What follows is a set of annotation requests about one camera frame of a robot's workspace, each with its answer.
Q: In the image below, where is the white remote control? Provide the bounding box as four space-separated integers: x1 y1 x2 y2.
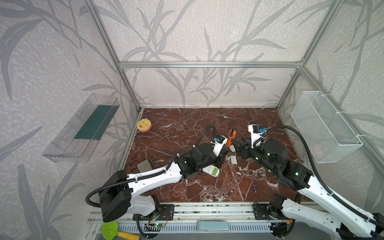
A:
202 165 220 178

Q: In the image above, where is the orange handled screwdriver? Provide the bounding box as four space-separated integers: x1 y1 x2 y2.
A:
227 128 237 147

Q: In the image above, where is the white battery cover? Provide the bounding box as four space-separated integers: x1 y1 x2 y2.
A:
230 156 238 165

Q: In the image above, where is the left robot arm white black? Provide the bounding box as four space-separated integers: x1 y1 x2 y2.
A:
85 143 229 223

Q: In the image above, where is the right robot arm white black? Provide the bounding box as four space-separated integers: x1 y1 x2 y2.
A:
230 140 384 240

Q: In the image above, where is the pink item in basket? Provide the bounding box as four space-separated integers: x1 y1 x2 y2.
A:
312 144 324 159

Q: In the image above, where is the grey rectangular sponge block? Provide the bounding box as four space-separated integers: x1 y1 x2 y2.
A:
137 160 153 173

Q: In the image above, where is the yellow smiley sponge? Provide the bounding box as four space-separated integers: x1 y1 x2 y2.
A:
137 119 152 133

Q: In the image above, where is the pale green rectangular tray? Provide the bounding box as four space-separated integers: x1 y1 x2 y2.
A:
197 221 230 232

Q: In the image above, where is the green yellow scoop brush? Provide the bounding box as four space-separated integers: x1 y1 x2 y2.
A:
100 222 140 240

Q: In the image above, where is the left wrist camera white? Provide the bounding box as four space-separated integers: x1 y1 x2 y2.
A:
213 135 228 157

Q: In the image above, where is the white wire mesh basket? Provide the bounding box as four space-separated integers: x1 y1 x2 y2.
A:
291 91 363 164

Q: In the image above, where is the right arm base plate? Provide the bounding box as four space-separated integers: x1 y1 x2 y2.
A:
252 202 289 222

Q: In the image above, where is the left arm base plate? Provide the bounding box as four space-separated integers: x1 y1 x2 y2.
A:
133 204 175 222

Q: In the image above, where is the clear plastic wall shelf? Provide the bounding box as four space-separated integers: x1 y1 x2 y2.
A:
43 94 120 163

